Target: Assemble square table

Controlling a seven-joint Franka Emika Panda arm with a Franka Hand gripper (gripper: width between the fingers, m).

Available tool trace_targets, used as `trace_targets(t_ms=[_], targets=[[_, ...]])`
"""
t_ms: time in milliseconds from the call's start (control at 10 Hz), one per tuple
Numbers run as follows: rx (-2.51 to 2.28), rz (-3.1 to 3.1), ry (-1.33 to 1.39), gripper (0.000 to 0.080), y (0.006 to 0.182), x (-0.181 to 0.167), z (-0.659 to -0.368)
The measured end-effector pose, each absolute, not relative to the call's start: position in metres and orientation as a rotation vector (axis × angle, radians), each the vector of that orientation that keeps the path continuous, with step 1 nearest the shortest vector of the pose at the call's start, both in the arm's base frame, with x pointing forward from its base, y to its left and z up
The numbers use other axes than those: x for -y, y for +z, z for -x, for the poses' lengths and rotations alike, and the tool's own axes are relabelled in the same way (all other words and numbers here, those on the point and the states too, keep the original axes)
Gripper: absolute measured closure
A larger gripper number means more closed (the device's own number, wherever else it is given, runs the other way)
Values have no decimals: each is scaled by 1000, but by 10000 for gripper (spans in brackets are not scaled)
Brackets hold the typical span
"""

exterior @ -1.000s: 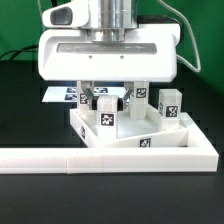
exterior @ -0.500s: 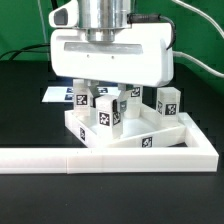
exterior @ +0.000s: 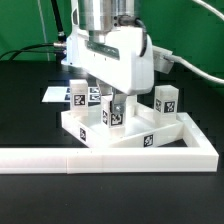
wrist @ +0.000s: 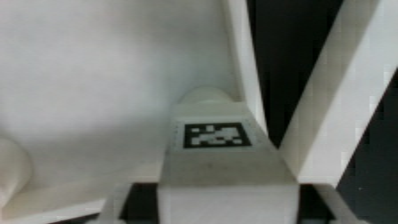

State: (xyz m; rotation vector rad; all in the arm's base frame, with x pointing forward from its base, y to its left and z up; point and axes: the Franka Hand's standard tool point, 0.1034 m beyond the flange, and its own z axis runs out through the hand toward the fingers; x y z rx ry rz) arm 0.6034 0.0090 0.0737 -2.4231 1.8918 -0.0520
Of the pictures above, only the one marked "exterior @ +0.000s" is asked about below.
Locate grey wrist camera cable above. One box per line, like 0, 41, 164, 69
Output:
163, 0, 224, 86

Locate white L-shaped obstacle fence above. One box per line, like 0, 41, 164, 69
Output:
0, 113, 219, 174

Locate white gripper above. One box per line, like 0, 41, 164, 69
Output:
68, 26, 154, 115

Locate black cables at base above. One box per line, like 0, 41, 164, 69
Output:
0, 0, 68, 62

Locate white marker base sheet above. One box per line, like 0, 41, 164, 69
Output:
42, 86, 100, 103

